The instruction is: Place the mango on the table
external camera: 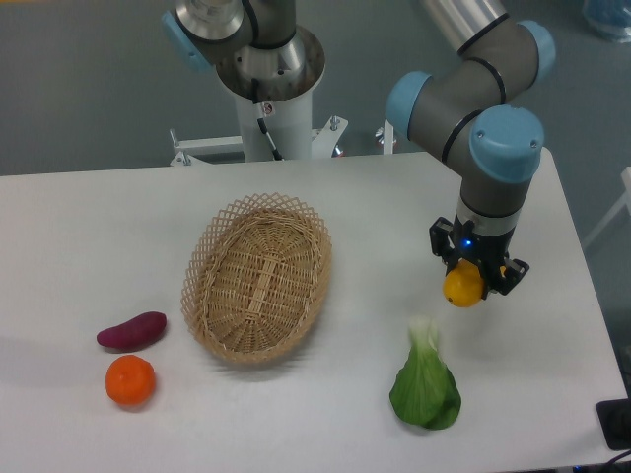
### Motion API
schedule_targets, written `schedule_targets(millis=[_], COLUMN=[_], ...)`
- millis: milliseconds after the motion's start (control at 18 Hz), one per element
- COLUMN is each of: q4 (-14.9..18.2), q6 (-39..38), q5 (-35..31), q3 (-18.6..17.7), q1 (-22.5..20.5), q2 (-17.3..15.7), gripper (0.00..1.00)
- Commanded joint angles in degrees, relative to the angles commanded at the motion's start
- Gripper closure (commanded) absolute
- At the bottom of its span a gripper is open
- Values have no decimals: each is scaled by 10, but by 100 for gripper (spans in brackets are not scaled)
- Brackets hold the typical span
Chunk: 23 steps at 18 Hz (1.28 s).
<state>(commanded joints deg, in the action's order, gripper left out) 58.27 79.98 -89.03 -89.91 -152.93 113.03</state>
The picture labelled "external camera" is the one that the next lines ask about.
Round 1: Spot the green bok choy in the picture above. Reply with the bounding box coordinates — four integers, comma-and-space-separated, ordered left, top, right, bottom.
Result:
389, 317, 461, 431

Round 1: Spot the blue object in background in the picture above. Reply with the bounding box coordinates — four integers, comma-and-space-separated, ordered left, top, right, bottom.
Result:
583, 0, 630, 43

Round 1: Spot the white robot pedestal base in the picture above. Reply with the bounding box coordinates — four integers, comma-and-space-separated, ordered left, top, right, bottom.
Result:
170, 92, 349, 167

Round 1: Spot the orange tangerine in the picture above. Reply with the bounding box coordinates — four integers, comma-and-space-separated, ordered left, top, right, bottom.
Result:
105, 355, 157, 406

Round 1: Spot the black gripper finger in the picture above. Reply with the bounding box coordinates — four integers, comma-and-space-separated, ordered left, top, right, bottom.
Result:
484, 256, 529, 298
429, 217, 463, 270

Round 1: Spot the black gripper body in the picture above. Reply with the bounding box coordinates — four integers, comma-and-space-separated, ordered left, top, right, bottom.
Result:
447, 217, 515, 269

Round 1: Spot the black device at table edge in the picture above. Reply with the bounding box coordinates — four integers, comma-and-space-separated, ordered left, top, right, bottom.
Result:
596, 399, 630, 450

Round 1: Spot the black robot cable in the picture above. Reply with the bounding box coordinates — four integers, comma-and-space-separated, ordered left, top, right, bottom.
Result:
250, 77, 285, 162

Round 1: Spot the purple sweet potato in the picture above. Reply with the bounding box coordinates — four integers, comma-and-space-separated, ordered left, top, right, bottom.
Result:
96, 311, 168, 352

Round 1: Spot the white frame at right edge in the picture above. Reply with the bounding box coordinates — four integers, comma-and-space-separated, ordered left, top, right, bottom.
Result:
581, 167, 630, 251

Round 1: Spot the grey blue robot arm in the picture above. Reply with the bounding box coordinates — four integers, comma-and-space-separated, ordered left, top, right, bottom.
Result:
162, 1, 556, 295

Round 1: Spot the woven wicker basket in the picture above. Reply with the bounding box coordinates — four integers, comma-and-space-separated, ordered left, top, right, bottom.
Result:
181, 193, 332, 364

